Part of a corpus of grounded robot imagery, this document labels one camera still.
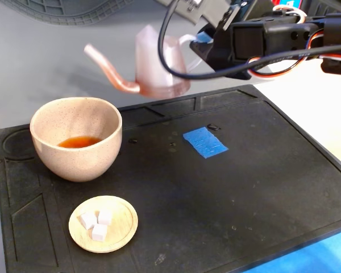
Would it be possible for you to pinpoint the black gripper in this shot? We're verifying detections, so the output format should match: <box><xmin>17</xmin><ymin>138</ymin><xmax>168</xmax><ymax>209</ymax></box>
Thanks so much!
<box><xmin>189</xmin><ymin>17</ymin><xmax>270</xmax><ymax>80</ymax></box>

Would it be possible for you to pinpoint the translucent pink kettle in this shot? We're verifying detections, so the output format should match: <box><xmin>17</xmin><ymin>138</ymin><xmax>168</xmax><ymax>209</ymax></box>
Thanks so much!
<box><xmin>84</xmin><ymin>24</ymin><xmax>205</xmax><ymax>99</ymax></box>

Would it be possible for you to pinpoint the brown tea liquid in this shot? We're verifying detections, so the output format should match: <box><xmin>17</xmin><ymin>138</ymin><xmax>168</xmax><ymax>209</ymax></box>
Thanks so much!
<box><xmin>57</xmin><ymin>136</ymin><xmax>103</xmax><ymax>149</ymax></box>

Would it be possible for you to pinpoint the beige speckled ceramic cup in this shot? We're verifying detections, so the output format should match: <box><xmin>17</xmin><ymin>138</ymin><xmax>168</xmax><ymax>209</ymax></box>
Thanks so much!
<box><xmin>30</xmin><ymin>97</ymin><xmax>123</xmax><ymax>183</ymax></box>

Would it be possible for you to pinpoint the blue tape patch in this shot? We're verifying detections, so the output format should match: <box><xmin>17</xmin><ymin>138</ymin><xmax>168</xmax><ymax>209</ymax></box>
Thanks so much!
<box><xmin>182</xmin><ymin>127</ymin><xmax>230</xmax><ymax>159</ymax></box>

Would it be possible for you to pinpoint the black silicone work mat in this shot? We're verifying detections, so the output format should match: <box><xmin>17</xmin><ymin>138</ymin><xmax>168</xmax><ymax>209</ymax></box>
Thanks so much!
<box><xmin>0</xmin><ymin>84</ymin><xmax>341</xmax><ymax>273</ymax></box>

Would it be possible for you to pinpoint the white sugar cube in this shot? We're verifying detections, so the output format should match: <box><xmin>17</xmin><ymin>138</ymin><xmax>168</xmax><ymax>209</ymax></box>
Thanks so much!
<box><xmin>78</xmin><ymin>212</ymin><xmax>98</xmax><ymax>230</ymax></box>
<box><xmin>97</xmin><ymin>209</ymin><xmax>113</xmax><ymax>226</ymax></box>
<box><xmin>92</xmin><ymin>224</ymin><xmax>108</xmax><ymax>242</ymax></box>

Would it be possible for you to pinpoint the round wooden saucer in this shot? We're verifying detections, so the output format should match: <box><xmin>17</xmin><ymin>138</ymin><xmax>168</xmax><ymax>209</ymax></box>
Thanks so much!
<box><xmin>68</xmin><ymin>195</ymin><xmax>139</xmax><ymax>254</ymax></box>

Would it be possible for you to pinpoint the blue tape strip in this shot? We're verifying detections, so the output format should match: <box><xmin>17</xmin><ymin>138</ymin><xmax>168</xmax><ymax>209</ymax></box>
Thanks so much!
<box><xmin>241</xmin><ymin>233</ymin><xmax>341</xmax><ymax>273</ymax></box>

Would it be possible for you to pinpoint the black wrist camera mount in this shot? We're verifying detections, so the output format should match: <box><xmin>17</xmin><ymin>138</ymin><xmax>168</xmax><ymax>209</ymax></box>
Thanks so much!
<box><xmin>156</xmin><ymin>0</ymin><xmax>242</xmax><ymax>31</ymax></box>

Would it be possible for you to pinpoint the black camera cable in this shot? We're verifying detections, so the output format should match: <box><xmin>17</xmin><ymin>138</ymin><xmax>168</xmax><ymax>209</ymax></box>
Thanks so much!
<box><xmin>158</xmin><ymin>0</ymin><xmax>341</xmax><ymax>82</ymax></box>

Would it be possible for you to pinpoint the red white servo wire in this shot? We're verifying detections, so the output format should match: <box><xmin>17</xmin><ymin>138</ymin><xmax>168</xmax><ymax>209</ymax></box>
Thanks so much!
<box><xmin>247</xmin><ymin>30</ymin><xmax>332</xmax><ymax>79</ymax></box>
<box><xmin>272</xmin><ymin>5</ymin><xmax>309</xmax><ymax>25</ymax></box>

